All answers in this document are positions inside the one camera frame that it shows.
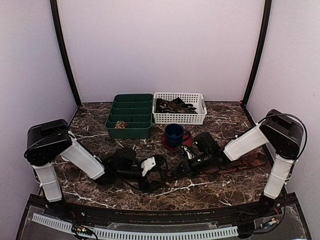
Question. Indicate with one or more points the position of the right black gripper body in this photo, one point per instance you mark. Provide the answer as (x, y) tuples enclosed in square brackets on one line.
[(204, 162)]

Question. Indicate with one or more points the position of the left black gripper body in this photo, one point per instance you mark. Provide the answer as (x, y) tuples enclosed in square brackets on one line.
[(146, 180)]

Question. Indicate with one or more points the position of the brown red floral tie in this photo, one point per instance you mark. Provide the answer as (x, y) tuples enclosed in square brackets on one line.
[(222, 166)]

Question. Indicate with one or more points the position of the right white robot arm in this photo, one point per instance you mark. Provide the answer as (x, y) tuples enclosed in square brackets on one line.
[(286, 133)]

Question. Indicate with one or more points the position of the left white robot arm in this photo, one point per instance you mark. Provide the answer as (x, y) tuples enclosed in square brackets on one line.
[(49, 140)]

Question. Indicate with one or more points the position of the camouflage ties pile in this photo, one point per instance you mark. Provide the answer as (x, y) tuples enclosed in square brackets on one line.
[(176, 106)]

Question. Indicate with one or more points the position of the red floral saucer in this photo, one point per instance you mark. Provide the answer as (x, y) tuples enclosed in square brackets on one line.
[(187, 140)]

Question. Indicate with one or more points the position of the blue enamel mug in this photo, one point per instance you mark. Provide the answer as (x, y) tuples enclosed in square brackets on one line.
[(175, 135)]

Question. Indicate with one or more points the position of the white plastic basket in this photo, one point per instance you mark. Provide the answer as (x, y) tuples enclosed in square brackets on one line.
[(196, 99)]

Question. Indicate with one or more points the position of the rolled brown tie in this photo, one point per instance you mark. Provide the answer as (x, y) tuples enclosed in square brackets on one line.
[(121, 125)]

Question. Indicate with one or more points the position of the green compartment tray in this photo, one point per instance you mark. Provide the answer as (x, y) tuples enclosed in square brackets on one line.
[(134, 109)]

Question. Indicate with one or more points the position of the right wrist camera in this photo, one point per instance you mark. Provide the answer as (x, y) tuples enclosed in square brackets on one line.
[(205, 144)]

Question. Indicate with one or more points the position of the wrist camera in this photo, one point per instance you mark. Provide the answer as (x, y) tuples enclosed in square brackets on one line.
[(205, 144), (124, 163)]

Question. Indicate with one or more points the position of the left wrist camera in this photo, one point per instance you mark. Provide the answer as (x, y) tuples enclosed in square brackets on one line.
[(124, 163)]

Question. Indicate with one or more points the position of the white cable duct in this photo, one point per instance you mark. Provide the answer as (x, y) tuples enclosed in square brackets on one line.
[(124, 231)]

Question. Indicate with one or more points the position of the black front rail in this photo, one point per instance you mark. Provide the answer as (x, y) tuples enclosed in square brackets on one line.
[(102, 215)]

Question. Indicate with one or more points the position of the right black frame post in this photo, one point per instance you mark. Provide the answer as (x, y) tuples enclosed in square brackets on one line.
[(259, 51)]

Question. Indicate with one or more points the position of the black frame post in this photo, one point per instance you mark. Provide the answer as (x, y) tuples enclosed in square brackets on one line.
[(259, 51), (63, 51)]

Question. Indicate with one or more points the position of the left black frame post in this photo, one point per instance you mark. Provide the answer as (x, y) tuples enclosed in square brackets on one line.
[(63, 51)]

